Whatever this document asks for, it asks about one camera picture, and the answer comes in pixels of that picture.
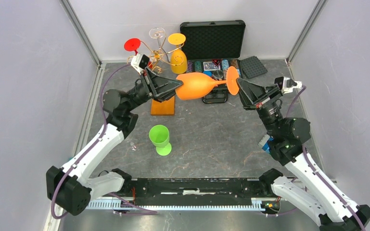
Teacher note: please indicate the clear round dealer button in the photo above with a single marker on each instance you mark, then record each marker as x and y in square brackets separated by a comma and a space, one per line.
[218, 75]

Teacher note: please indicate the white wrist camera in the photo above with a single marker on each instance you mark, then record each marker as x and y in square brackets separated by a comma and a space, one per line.
[140, 63]
[287, 85]

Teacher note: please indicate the clear wine glass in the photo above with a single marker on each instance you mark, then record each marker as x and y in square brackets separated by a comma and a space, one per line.
[133, 146]
[159, 34]

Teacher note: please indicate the black foam pad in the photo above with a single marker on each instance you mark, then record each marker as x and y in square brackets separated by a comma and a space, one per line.
[252, 67]

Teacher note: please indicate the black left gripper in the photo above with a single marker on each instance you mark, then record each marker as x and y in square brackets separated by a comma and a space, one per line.
[161, 87]

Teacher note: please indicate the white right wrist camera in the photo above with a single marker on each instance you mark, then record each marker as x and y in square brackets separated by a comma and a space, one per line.
[287, 85]

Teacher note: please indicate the red wine glass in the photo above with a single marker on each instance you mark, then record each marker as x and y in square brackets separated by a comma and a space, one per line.
[133, 45]

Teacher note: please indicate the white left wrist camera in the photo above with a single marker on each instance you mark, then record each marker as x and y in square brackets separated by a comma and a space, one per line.
[140, 63]

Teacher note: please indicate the blue green block stack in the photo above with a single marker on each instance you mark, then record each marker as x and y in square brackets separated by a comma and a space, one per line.
[264, 143]

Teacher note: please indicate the blue playing card deck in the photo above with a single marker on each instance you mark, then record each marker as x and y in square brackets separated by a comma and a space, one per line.
[210, 66]

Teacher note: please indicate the blue round chip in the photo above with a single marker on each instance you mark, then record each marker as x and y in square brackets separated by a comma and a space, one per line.
[208, 73]

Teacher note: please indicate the gold wire rack wooden base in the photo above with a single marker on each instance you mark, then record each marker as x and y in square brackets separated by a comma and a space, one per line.
[165, 108]

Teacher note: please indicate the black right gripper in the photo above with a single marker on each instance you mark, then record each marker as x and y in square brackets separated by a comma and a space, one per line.
[248, 91]

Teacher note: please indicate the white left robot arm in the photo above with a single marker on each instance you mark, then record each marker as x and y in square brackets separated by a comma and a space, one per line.
[70, 186]

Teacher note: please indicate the yellow wine glass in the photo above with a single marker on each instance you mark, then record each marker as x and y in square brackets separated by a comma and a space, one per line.
[178, 62]

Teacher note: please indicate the black poker chip case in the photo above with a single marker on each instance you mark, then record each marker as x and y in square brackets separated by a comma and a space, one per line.
[216, 41]

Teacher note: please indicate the orange wine glass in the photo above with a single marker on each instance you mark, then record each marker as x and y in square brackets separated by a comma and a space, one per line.
[197, 85]

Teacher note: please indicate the green wine glass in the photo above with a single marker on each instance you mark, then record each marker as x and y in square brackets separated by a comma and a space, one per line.
[159, 135]

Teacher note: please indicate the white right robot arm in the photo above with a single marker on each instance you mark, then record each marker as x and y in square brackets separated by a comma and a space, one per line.
[320, 199]

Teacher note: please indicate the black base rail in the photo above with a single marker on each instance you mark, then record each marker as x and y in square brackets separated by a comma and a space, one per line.
[194, 191]

